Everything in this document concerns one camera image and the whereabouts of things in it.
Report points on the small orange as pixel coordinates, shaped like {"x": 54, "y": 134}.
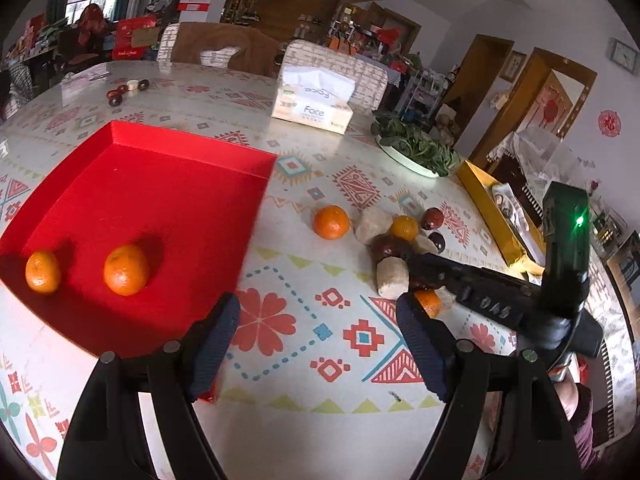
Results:
{"x": 331, "y": 222}

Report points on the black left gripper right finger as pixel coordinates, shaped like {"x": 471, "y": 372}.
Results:
{"x": 533, "y": 438}

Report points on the green spinach leaves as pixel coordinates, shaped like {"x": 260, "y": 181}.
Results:
{"x": 412, "y": 142}

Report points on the large red date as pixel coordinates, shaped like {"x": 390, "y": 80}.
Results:
{"x": 432, "y": 219}

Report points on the white plate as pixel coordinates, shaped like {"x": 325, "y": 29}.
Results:
{"x": 404, "y": 160}

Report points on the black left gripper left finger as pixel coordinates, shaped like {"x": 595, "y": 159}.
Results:
{"x": 106, "y": 437}

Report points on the small orange mandarin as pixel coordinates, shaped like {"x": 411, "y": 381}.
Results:
{"x": 405, "y": 227}

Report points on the large orange mandarin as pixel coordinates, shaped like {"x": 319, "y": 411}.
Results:
{"x": 126, "y": 270}

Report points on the dark round plum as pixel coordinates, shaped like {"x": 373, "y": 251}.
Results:
{"x": 438, "y": 240}

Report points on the white tissue box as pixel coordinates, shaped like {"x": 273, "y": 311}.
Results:
{"x": 314, "y": 97}

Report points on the yellow cardboard box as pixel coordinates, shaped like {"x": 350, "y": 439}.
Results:
{"x": 478, "y": 184}

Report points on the dark red date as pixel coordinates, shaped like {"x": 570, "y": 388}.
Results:
{"x": 387, "y": 245}

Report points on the brown chair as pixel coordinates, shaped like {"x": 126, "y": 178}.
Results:
{"x": 255, "y": 52}

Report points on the red tray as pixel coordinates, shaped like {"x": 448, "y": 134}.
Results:
{"x": 188, "y": 202}

